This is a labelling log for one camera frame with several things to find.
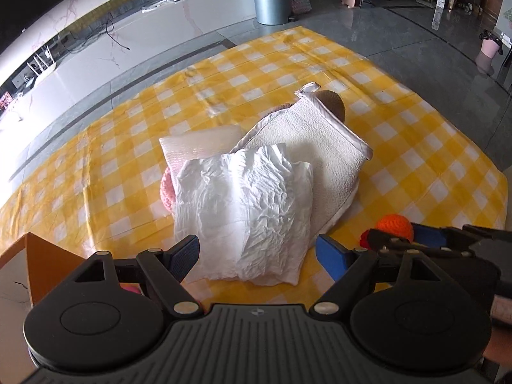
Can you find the white marble television cabinet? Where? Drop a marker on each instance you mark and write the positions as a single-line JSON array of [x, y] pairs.
[[120, 52]]

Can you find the pink knitted item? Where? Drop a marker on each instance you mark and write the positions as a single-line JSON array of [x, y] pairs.
[[168, 192]]

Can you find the white bubble pouch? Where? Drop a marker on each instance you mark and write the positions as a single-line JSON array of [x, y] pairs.
[[200, 144]]

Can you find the yellow checked tablecloth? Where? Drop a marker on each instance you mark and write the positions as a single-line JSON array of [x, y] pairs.
[[380, 148]]

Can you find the pink flower pot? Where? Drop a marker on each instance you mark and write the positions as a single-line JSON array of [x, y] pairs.
[[488, 50]]

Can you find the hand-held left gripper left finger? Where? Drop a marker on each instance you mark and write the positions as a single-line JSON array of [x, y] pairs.
[[183, 258]]

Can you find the brown plush towel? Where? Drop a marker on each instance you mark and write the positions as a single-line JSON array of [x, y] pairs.
[[334, 102]]

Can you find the white paper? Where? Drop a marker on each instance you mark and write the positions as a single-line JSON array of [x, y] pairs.
[[244, 212]]

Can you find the cream towel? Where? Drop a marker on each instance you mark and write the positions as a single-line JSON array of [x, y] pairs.
[[312, 156]]

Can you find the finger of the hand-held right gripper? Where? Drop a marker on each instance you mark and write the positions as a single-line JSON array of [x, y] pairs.
[[386, 239], [430, 236]]

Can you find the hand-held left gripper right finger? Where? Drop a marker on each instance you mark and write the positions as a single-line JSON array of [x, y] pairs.
[[334, 259]]

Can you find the orange knitted toy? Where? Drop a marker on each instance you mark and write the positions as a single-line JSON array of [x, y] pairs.
[[396, 228]]

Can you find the orange-rimmed cardboard box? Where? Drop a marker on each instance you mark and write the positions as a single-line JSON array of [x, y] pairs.
[[44, 260]]

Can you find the person's right hand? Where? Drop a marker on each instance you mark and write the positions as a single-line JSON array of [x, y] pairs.
[[503, 307]]

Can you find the white router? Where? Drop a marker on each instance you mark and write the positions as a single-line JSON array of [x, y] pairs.
[[40, 66]]

